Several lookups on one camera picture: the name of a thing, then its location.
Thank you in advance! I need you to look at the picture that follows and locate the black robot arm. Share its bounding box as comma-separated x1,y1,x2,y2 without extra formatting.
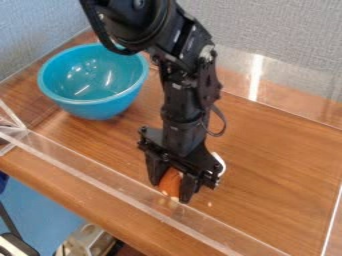
79,0,224,203

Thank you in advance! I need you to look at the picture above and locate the black white object bottom left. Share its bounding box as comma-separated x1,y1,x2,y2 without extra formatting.
0,233,40,256

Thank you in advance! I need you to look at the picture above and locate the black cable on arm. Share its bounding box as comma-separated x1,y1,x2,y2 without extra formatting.
202,104,228,138

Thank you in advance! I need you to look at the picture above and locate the clear acrylic barrier wall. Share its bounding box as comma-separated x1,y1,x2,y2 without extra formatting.
0,48,342,256

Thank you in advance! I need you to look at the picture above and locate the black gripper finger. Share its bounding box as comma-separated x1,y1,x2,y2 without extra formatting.
146,150,170,186
179,174,199,203

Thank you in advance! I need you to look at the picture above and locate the grey white box under table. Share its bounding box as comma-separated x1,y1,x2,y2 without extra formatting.
55,223,116,256

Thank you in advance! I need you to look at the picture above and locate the brown and white toy mushroom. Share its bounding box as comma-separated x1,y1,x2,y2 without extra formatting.
158,151,227,202

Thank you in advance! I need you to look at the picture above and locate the blue plastic bowl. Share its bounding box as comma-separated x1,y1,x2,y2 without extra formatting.
37,43,150,120

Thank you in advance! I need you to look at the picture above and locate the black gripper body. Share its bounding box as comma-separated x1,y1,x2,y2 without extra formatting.
138,119,223,190

